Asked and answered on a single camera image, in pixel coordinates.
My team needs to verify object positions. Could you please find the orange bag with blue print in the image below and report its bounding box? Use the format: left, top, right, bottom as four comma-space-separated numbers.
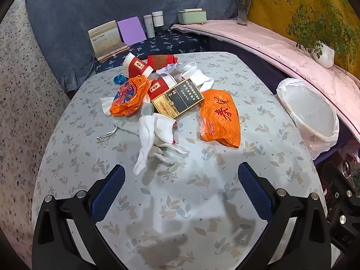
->
109, 75, 155, 117

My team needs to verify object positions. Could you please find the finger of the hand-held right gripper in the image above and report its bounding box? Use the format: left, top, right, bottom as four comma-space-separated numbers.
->
322, 162, 360, 255

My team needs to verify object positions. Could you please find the potted green plant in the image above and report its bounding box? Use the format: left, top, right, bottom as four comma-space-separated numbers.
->
274, 0, 360, 72

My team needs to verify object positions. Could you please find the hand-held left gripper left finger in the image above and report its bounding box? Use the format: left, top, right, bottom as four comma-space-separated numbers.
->
32, 164, 127, 270

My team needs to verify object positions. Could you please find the navy floral cloth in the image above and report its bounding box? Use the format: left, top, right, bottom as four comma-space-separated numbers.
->
93, 29, 210, 75

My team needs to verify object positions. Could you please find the white jar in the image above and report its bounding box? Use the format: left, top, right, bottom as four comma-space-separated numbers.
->
152, 11, 164, 34

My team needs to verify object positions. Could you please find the orange plastic bag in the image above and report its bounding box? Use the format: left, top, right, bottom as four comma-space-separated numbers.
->
198, 88, 241, 149

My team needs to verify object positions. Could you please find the flat book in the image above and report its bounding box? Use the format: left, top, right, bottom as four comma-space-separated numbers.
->
97, 44, 131, 62

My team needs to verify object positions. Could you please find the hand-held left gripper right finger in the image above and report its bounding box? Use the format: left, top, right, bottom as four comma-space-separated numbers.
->
238, 162, 331, 270

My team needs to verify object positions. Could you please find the purple board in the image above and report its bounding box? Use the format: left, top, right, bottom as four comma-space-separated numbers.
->
117, 17, 147, 46

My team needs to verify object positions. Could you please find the glass vase with pink flowers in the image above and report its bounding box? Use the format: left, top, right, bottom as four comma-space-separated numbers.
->
227, 0, 259, 26

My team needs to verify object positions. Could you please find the red envelope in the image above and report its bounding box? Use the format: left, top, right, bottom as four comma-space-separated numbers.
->
147, 54, 178, 68

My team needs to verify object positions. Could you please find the dark purple cloth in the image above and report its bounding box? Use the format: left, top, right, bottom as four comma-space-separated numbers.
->
207, 36, 289, 92

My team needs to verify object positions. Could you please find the gold and black box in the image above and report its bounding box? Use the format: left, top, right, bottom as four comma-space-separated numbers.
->
151, 77, 205, 119

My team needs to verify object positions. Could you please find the white bottle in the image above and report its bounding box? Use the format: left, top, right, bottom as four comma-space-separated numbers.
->
143, 15, 156, 38

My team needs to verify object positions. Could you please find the green box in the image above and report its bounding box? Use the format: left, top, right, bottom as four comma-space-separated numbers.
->
177, 8, 208, 25

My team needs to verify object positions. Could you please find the red paper cup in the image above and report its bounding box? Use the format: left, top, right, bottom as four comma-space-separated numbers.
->
123, 52, 154, 79
148, 75, 178, 102

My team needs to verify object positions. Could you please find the rabbit print tablecloth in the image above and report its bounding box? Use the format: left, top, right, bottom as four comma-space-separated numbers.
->
31, 51, 329, 270

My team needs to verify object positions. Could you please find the white tissue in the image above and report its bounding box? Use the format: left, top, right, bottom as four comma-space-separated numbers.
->
99, 96, 119, 118

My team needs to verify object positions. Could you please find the blue grey backdrop cloth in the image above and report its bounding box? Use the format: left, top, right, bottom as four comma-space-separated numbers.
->
24, 0, 254, 93

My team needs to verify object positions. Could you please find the grey drawstring pouch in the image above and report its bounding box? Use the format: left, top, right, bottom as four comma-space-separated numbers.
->
96, 115, 141, 142

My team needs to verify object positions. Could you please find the pink cloth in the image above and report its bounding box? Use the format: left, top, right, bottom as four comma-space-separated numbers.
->
171, 20, 360, 135

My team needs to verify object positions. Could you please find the cream printed box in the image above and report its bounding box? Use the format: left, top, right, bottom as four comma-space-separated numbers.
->
88, 20, 124, 58

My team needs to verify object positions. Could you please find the yellow cloth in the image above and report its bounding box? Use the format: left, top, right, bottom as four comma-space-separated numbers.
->
247, 0, 360, 71

